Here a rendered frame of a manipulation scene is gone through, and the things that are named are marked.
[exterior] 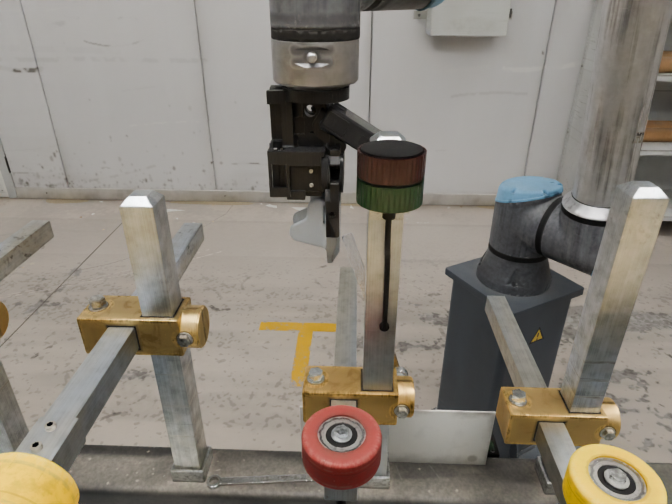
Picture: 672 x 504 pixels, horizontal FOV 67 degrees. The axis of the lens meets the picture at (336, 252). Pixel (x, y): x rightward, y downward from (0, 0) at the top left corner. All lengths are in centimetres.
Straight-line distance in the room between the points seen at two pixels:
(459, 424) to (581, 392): 16
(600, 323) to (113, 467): 66
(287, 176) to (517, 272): 89
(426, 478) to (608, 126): 73
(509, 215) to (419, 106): 201
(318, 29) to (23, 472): 44
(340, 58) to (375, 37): 264
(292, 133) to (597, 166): 74
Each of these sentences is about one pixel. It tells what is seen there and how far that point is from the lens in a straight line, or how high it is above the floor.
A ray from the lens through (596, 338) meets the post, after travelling 64.
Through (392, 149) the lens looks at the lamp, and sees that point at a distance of 45.
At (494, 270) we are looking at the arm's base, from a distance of 137.
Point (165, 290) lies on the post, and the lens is 59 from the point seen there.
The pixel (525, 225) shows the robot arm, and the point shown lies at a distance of 129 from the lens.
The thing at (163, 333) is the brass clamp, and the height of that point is 95.
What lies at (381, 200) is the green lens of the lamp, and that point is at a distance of 44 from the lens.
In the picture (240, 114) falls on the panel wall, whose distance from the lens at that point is 331.
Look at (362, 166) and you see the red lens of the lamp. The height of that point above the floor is 116.
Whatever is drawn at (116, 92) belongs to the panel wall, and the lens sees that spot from 352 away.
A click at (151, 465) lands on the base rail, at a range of 82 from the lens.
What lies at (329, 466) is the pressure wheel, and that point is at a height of 91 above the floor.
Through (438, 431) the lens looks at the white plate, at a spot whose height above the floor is 76.
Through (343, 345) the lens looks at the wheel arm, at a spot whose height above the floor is 86.
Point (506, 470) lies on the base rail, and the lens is 81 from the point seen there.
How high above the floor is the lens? 130
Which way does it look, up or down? 28 degrees down
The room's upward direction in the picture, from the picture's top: straight up
